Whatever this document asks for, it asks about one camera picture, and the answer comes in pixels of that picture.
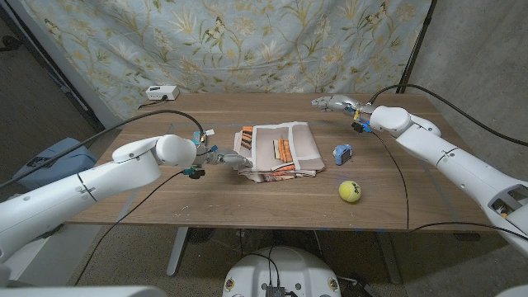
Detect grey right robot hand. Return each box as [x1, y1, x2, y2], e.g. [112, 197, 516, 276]
[311, 94, 375, 119]

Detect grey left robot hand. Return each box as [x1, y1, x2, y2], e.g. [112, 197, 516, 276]
[197, 147, 253, 169]

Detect beige cloth with orange stripes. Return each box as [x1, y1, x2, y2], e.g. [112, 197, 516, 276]
[231, 120, 326, 184]

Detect yellow tennis ball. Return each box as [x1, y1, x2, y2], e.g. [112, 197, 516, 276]
[338, 180, 362, 204]

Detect black backdrop stand pole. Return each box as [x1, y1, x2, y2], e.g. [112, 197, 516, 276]
[395, 0, 438, 95]
[0, 3, 106, 134]

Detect white power box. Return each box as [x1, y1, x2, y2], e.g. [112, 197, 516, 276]
[144, 85, 181, 101]

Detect floral printed backdrop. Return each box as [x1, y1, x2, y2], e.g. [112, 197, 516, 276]
[20, 0, 434, 125]

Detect grey metal table leg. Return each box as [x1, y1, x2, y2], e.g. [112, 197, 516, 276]
[377, 230, 402, 285]
[166, 226, 190, 276]

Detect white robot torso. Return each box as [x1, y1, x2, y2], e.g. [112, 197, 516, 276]
[222, 246, 342, 297]

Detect blue plastic bin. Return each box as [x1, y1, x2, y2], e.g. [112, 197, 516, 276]
[12, 142, 97, 191]

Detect small blue toy camera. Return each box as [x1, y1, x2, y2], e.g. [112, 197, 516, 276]
[332, 144, 353, 167]

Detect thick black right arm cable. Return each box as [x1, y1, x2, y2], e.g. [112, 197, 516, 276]
[366, 82, 528, 149]

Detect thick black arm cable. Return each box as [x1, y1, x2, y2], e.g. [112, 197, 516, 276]
[366, 82, 528, 149]
[0, 108, 206, 191]

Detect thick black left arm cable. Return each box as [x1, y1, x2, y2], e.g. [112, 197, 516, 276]
[0, 108, 206, 191]

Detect black power box cable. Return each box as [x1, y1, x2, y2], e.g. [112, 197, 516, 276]
[138, 95, 168, 111]

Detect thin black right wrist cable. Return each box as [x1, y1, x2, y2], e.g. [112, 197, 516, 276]
[370, 130, 528, 243]

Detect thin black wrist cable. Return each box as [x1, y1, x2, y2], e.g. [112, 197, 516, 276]
[73, 167, 203, 287]
[370, 130, 528, 243]

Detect black torso cable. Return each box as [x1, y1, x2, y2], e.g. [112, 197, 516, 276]
[243, 247, 282, 290]

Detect thin black left wrist cable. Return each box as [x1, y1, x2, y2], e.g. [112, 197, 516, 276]
[73, 167, 203, 287]

